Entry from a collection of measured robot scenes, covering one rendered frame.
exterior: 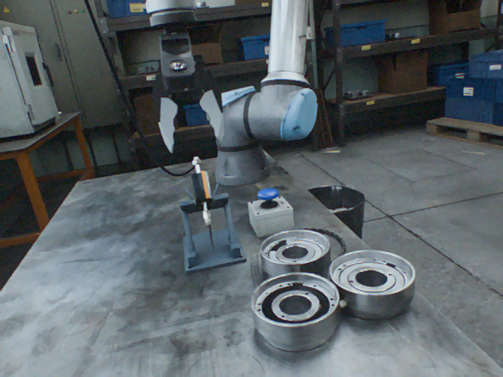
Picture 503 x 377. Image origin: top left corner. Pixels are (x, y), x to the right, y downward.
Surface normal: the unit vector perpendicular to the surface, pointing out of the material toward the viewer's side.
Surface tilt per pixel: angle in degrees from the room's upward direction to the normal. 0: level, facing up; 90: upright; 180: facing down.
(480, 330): 0
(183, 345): 0
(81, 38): 90
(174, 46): 31
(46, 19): 90
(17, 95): 90
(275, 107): 67
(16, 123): 90
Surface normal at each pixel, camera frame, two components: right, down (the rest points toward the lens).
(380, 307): -0.07, 0.35
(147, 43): 0.21, 0.30
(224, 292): -0.12, -0.93
